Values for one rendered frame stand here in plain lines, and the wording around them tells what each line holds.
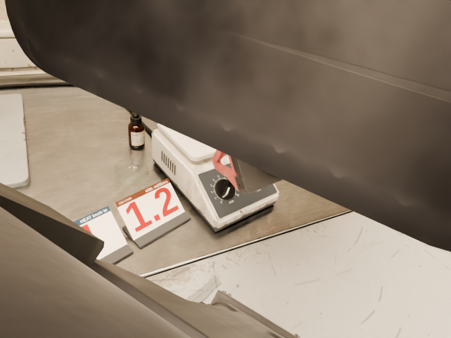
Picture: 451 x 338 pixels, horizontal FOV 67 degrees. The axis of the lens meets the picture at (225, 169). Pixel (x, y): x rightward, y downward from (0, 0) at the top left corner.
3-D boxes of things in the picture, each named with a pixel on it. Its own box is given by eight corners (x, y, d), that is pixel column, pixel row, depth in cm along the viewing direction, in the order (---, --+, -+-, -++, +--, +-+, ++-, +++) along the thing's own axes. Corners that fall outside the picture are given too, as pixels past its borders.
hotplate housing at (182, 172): (277, 204, 57) (289, 167, 52) (214, 236, 49) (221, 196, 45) (203, 138, 69) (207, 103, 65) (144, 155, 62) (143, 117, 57)
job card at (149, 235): (190, 218, 51) (192, 199, 49) (139, 249, 46) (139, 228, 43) (166, 196, 55) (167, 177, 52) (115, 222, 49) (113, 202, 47)
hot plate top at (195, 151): (254, 143, 56) (255, 138, 55) (192, 163, 49) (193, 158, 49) (212, 110, 63) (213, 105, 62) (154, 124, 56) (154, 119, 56)
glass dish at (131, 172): (123, 192, 54) (123, 182, 53) (109, 173, 57) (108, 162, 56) (154, 181, 57) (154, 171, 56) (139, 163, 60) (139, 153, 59)
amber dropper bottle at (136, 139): (125, 142, 65) (123, 110, 60) (139, 137, 66) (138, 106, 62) (133, 150, 63) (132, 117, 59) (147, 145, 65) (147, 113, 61)
